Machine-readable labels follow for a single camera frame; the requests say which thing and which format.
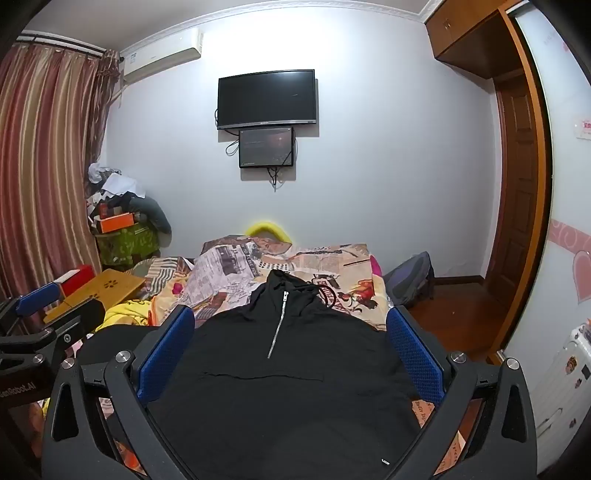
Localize wooden overhead cabinet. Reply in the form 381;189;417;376
425;0;527;81

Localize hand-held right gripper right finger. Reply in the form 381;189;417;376
383;305;539;480

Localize white crumpled cloth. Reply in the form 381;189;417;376
88;161;147;199

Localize yellow curved cushion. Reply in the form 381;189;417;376
246;220;293;243

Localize grey purple backpack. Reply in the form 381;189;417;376
382;251;435;308

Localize white air conditioner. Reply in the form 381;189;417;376
121;28;204;85

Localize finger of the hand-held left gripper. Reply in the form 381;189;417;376
0;299;107;370
0;282;64;337

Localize black zip hoodie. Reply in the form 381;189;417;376
76;270;423;480

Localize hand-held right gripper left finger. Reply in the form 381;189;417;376
41;305;204;480

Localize yellow fleece blanket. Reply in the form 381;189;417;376
95;298;160;330

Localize white sticker-covered appliance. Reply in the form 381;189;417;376
526;318;591;472

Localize red striped curtain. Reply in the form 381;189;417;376
0;42;123;333

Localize pile of dark clothes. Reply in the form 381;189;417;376
85;173;139;222

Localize curtain rail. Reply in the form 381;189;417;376
18;30;122;61

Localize pink heart wall sticker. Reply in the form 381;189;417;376
547;219;591;305

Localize small black wall monitor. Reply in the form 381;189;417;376
238;126;296;169

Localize black television cable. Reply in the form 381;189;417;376
213;107;241;156

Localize grey striped cloth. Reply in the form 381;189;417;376
128;256;195;301

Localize green patterned bag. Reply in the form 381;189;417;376
95;224;160;268

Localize orange box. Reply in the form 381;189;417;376
99;211;136;234

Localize bed with newspaper-print sheet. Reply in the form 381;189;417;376
95;234;467;476

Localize grey cloth bundle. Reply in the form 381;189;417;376
127;194;172;236

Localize red and white box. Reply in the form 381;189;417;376
54;264;98;298

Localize black monitor cable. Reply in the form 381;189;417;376
267;165;296;192

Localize wooden door frame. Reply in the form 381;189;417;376
489;9;555;365

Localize wooden folding lap table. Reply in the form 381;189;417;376
43;268;145;324

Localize black wall television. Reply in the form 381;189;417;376
217;69;317;131

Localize brown wooden door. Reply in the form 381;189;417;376
482;76;541;308

